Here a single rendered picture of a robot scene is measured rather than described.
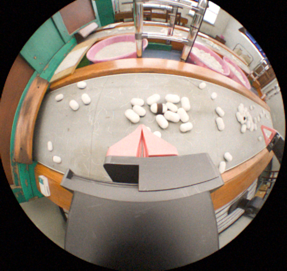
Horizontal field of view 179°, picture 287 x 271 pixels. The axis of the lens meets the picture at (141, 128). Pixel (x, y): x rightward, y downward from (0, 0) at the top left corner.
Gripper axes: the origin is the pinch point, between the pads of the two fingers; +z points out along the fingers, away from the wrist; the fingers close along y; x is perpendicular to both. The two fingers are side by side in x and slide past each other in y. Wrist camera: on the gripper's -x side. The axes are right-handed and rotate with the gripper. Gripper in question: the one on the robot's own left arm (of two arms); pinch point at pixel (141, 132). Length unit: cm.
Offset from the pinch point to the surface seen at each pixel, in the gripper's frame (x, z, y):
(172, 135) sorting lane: 5.3, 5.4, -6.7
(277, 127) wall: 17, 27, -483
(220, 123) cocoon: 2.4, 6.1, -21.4
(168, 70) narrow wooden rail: -8.2, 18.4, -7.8
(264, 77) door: -125, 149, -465
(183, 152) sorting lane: 7.9, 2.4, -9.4
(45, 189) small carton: 13.9, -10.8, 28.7
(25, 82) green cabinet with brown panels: -15.5, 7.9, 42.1
